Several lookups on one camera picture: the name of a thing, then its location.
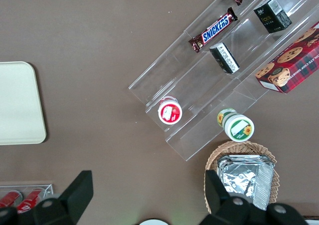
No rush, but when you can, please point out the white round object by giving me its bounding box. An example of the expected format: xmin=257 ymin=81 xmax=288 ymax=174
xmin=139 ymin=219 xmax=168 ymax=225

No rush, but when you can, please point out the small black carton box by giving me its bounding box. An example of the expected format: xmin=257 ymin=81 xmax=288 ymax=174
xmin=209 ymin=42 xmax=240 ymax=74

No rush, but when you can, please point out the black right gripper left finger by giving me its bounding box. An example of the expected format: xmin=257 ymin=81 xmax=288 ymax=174
xmin=33 ymin=170 xmax=94 ymax=225

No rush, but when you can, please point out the red-lid yogurt cup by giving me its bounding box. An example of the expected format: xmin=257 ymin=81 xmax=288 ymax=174
xmin=157 ymin=95 xmax=183 ymax=125

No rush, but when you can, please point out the woven wicker basket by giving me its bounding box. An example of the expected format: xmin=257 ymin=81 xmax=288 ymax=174
xmin=203 ymin=140 xmax=280 ymax=214

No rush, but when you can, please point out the green-lid sunflower cup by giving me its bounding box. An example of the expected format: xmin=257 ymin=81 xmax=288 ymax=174
xmin=216 ymin=107 xmax=255 ymax=143

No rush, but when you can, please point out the clear acrylic can holder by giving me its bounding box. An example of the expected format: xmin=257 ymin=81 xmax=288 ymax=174
xmin=0 ymin=184 xmax=54 ymax=212

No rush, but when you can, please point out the cream rectangular tray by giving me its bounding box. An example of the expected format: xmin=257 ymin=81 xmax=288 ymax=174
xmin=0 ymin=61 xmax=47 ymax=145

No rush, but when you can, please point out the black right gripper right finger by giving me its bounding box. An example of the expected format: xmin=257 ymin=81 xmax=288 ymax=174
xmin=199 ymin=170 xmax=269 ymax=225

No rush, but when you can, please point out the red tartan cookie box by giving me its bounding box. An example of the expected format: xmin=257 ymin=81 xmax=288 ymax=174
xmin=254 ymin=21 xmax=319 ymax=94

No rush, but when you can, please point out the clear acrylic stepped shelf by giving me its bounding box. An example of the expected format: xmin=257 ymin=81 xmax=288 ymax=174
xmin=128 ymin=0 xmax=319 ymax=162

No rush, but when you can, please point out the black small box upper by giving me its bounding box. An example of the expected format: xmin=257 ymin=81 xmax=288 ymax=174
xmin=253 ymin=0 xmax=293 ymax=34

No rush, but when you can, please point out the red soda can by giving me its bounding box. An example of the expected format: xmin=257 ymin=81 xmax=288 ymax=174
xmin=16 ymin=188 xmax=45 ymax=215
xmin=0 ymin=190 xmax=23 ymax=209

